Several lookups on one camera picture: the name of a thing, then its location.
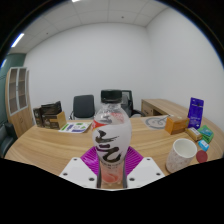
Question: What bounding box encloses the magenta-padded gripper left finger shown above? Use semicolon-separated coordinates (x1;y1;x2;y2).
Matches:
59;145;102;190

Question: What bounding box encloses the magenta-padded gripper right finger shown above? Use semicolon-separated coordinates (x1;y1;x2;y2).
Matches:
122;145;166;190

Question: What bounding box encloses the clear drink bottle black cap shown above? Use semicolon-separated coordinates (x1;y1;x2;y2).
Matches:
91;89;133;185

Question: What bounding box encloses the white patterned paper cup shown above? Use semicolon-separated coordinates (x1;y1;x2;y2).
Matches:
165;138;198;174

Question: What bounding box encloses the white green leaflet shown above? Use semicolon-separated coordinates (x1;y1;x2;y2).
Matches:
58;121;93;134

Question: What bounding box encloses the white sheet with round print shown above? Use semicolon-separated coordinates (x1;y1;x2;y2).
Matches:
144;114;170;130

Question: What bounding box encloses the orange cardboard box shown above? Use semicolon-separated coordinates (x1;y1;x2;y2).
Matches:
164;115;190;136

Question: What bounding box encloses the tan cardboard box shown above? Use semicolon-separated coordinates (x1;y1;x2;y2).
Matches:
42;111;68;131

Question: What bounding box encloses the flat round red coaster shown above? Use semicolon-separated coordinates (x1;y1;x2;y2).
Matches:
195;149;209;164

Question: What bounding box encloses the black office chair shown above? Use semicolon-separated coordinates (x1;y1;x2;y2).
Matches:
68;94;97;121

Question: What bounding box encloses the wooden side desk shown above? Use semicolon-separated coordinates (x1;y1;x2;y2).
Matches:
140;98;191;118

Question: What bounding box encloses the small black carton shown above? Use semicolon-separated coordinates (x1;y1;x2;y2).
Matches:
32;107;44;128

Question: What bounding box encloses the grey mesh office chair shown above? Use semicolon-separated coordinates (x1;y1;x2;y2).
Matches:
120;89;147;118

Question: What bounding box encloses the green flat box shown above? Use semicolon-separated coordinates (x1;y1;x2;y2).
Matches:
197;124;215;144

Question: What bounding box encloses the purple standing pouch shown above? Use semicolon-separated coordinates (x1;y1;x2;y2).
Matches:
187;97;205;130

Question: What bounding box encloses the black armchair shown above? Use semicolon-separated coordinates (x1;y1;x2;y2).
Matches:
0;121;18;159

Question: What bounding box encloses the wooden shelf cabinet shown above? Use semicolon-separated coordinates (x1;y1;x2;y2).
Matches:
4;66;35;138

